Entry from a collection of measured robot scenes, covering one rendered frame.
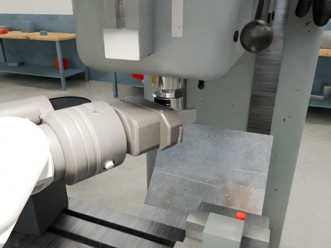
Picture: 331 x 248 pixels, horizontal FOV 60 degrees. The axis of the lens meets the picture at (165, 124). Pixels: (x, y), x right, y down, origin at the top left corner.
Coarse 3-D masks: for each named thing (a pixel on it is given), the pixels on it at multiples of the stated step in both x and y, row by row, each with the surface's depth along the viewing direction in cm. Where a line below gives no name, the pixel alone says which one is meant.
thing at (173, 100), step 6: (156, 96) 42; (162, 96) 41; (168, 96) 41; (174, 96) 41; (180, 96) 42; (156, 102) 42; (162, 102) 41; (168, 102) 41; (174, 102) 41; (180, 102) 42
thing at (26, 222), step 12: (48, 192) 66; (60, 192) 71; (36, 204) 62; (48, 204) 66; (60, 204) 71; (24, 216) 63; (36, 216) 63; (48, 216) 67; (24, 228) 65; (36, 228) 64
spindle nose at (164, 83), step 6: (156, 78) 40; (162, 78) 40; (168, 78) 40; (174, 78) 40; (180, 78) 40; (156, 84) 41; (162, 84) 40; (168, 84) 40; (174, 84) 40; (180, 84) 41
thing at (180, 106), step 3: (183, 102) 43; (165, 105) 41; (168, 105) 41; (171, 105) 41; (174, 105) 41; (177, 105) 42; (180, 105) 42; (183, 105) 43; (174, 108) 41; (177, 108) 42; (180, 108) 42
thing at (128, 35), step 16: (112, 0) 27; (128, 0) 27; (144, 0) 27; (112, 16) 28; (128, 16) 27; (144, 16) 28; (112, 32) 28; (128, 32) 28; (144, 32) 28; (112, 48) 29; (128, 48) 28; (144, 48) 29
